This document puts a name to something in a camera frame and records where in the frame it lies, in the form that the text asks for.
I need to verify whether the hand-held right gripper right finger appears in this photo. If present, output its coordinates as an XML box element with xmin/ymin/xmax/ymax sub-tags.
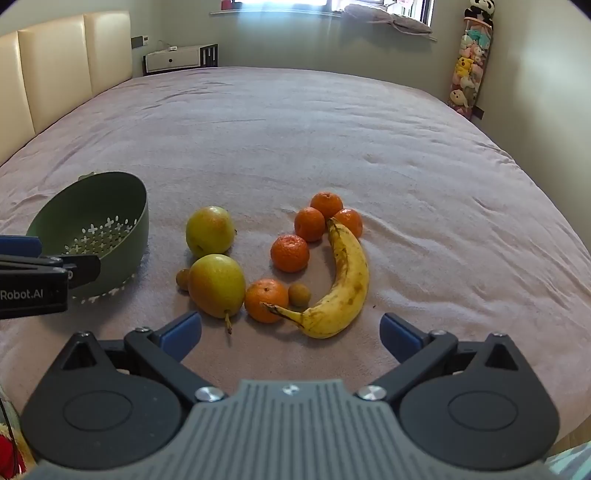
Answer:
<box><xmin>355</xmin><ymin>313</ymin><xmax>525</xmax><ymax>402</ymax></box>

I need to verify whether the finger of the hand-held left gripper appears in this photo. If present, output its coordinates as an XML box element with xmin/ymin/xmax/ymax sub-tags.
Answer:
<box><xmin>0</xmin><ymin>254</ymin><xmax>101</xmax><ymax>289</ymax></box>
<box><xmin>0</xmin><ymin>235</ymin><xmax>43</xmax><ymax>257</ymax></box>

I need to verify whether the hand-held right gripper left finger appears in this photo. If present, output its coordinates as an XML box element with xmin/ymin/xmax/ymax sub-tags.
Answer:
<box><xmin>60</xmin><ymin>311</ymin><xmax>228</xmax><ymax>403</ymax></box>

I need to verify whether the green colander bowl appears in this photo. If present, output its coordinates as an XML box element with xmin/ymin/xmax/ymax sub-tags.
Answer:
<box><xmin>25</xmin><ymin>172</ymin><xmax>150</xmax><ymax>305</ymax></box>

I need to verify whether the spotted yellow banana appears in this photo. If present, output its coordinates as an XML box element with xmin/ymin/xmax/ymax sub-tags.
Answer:
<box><xmin>260</xmin><ymin>217</ymin><xmax>370</xmax><ymax>340</ymax></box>

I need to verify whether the orange tangerine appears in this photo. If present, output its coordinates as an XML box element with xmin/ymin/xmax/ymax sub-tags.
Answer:
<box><xmin>332</xmin><ymin>208</ymin><xmax>364</xmax><ymax>240</ymax></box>
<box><xmin>295</xmin><ymin>207</ymin><xmax>327</xmax><ymax>243</ymax></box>
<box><xmin>270</xmin><ymin>234</ymin><xmax>310</xmax><ymax>273</ymax></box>
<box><xmin>310</xmin><ymin>191</ymin><xmax>345</xmax><ymax>220</ymax></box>
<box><xmin>244</xmin><ymin>278</ymin><xmax>290</xmax><ymax>324</ymax></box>

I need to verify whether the red yellow printed cloth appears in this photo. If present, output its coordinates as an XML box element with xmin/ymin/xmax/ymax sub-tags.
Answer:
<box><xmin>0</xmin><ymin>396</ymin><xmax>37</xmax><ymax>480</ymax></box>

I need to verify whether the cream padded headboard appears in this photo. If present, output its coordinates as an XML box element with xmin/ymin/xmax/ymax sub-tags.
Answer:
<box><xmin>0</xmin><ymin>11</ymin><xmax>135</xmax><ymax>165</ymax></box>

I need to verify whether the pink bed blanket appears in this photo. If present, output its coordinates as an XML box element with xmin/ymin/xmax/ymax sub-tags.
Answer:
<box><xmin>0</xmin><ymin>66</ymin><xmax>591</xmax><ymax>464</ymax></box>

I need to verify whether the light blue cloth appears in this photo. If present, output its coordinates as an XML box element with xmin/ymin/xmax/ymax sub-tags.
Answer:
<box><xmin>544</xmin><ymin>439</ymin><xmax>591</xmax><ymax>480</ymax></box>

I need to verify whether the white nightstand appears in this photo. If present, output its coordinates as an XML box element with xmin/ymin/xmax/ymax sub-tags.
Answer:
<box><xmin>142</xmin><ymin>43</ymin><xmax>219</xmax><ymax>75</ymax></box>

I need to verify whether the hanging plush toy organizer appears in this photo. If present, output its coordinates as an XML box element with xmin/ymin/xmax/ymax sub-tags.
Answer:
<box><xmin>447</xmin><ymin>16</ymin><xmax>495</xmax><ymax>114</ymax></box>

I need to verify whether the grey cushion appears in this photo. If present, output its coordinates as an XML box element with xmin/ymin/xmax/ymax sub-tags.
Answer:
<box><xmin>344</xmin><ymin>4</ymin><xmax>435</xmax><ymax>34</ymax></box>

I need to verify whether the window sill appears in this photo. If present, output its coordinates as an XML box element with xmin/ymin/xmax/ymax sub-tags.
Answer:
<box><xmin>209</xmin><ymin>7</ymin><xmax>437</xmax><ymax>43</ymax></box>

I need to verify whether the bright window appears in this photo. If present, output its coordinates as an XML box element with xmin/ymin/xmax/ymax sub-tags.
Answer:
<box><xmin>231</xmin><ymin>0</ymin><xmax>434</xmax><ymax>13</ymax></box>

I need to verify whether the panda plush toy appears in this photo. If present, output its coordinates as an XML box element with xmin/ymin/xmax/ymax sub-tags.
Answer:
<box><xmin>464</xmin><ymin>0</ymin><xmax>496</xmax><ymax>22</ymax></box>

